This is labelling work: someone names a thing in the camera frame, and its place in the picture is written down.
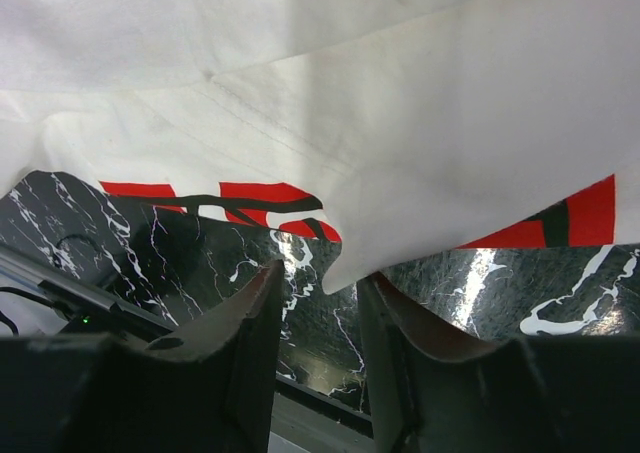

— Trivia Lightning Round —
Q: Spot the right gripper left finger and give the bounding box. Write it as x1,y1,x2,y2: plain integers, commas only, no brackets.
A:
1,260,284,452

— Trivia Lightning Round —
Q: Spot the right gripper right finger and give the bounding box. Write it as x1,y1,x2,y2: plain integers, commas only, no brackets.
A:
357,273,639,452

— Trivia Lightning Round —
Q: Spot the white Coca-Cola t-shirt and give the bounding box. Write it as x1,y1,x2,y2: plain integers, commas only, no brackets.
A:
1,0,639,292

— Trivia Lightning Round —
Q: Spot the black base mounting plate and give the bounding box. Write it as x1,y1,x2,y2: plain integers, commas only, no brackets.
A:
1,245,373,437

